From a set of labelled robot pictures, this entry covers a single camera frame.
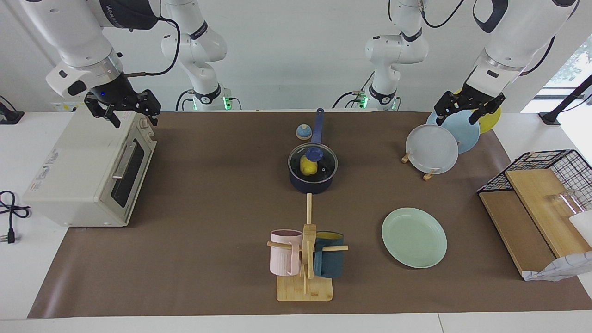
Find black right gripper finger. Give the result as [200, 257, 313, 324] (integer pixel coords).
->
[85, 95, 122, 129]
[138, 89, 161, 127]

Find black base cable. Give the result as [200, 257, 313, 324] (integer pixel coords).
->
[175, 89, 195, 111]
[333, 71, 376, 109]

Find brown table mat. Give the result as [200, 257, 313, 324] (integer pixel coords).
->
[27, 111, 592, 319]

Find beige toaster oven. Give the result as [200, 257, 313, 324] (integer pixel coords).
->
[22, 107, 158, 228]

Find grey plate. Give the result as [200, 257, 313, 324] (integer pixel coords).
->
[406, 124, 459, 175]

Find glass lid with blue knob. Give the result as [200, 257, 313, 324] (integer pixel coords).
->
[288, 142, 339, 184]

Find black wire basket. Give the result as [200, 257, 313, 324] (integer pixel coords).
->
[477, 149, 592, 213]

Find dark blue saucepan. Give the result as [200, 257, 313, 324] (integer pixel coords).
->
[288, 108, 339, 195]

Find yellow plate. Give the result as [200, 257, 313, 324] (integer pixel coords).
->
[453, 89, 502, 135]

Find light blue plate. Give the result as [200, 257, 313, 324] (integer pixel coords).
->
[426, 110, 481, 154]

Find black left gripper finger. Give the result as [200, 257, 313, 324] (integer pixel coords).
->
[468, 92, 506, 125]
[434, 92, 458, 126]

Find wooden plate rack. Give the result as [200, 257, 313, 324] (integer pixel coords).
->
[401, 150, 438, 181]

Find pink mug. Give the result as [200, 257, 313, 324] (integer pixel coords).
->
[270, 229, 303, 277]

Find white patterned cloth bag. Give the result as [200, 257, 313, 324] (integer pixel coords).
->
[523, 252, 592, 282]

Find white cup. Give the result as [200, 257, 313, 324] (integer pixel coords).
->
[569, 210, 592, 246]

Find black toaster power cable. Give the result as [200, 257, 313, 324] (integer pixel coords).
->
[0, 190, 31, 245]

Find mint green plate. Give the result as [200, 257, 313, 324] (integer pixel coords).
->
[382, 207, 448, 269]

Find black clamp mount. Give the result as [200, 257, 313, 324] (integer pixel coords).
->
[0, 95, 25, 125]

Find wooden mug tree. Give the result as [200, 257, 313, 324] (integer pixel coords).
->
[267, 193, 349, 302]

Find dark teal mug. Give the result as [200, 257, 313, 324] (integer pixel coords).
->
[313, 231, 345, 278]

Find clear glass cup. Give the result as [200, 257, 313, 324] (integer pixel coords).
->
[548, 190, 581, 216]

